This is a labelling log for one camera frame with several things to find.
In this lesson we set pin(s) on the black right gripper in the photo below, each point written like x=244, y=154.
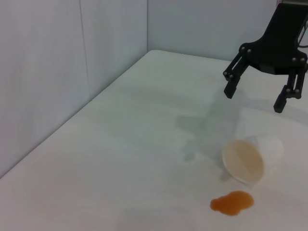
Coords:
x=279, y=43

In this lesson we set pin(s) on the white paper cup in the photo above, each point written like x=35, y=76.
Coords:
x=244, y=163

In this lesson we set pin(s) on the orange-brown liquid stain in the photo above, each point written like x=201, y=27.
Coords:
x=232, y=202

